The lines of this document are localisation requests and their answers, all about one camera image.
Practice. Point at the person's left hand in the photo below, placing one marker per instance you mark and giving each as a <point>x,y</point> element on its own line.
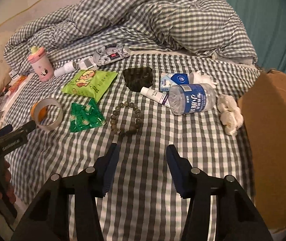
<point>5,177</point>

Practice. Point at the white charger plug pack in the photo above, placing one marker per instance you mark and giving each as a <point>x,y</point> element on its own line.
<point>87,64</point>

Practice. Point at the clear plastic water bottle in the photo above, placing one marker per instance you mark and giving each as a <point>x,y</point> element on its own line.
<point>191,98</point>

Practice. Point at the green foil wrapper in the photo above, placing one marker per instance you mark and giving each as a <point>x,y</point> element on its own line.
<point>85,116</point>

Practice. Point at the blue white tissue pack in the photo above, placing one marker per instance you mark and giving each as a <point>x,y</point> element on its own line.
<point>169,80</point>

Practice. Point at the black cloth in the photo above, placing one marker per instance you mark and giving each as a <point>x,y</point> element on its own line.
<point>137,78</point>

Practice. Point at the white tube with purple label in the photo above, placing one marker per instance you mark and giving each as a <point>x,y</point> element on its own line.
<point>157,96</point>

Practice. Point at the pink children's drinking cup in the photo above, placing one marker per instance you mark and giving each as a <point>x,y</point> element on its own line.
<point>40,63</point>

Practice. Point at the brown cardboard box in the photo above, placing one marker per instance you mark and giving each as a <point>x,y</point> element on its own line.
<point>263,107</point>

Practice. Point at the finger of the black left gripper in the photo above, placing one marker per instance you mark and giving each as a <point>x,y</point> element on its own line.
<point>6,130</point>
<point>24,129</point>

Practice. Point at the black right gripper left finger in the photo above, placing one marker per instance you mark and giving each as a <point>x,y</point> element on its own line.
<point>46,218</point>

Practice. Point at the white small bottle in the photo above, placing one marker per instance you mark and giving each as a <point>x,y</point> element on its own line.
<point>66,69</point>

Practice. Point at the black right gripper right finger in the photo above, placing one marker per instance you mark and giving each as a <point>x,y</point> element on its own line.
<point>236,216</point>

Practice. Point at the grey patterned pouch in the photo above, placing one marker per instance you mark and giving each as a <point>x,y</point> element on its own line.
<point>110,54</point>

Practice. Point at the teal curtain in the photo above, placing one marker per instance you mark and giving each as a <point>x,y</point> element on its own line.
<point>265,22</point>

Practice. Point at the cream socks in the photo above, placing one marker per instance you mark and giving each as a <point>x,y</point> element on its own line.
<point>230,114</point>

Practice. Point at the tape roll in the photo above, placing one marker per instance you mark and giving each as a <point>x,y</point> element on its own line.
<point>39,113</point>

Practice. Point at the green snack bag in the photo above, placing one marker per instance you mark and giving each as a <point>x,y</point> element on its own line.
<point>90,83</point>

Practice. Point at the grey checked duvet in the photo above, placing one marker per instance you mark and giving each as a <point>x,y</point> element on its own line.
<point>202,27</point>

